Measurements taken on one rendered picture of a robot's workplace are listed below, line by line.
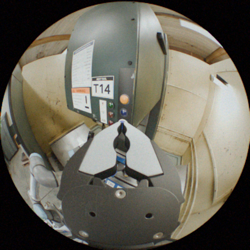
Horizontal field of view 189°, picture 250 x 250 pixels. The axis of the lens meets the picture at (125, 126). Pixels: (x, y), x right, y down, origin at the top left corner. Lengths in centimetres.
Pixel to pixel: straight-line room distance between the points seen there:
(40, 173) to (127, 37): 60
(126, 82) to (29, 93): 134
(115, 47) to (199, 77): 118
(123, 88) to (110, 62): 9
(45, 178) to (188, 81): 156
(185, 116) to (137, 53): 119
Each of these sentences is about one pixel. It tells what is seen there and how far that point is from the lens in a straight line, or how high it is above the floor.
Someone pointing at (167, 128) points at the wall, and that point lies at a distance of 139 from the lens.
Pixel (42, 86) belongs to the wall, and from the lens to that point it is 142.
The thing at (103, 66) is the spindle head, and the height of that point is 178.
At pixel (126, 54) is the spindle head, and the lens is 24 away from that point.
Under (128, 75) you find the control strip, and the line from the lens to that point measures 23.
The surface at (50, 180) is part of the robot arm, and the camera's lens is 47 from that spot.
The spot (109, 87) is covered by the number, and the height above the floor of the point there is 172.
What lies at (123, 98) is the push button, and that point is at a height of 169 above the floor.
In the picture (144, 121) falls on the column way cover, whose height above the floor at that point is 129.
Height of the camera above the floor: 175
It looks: 33 degrees down
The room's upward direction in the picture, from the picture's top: 4 degrees clockwise
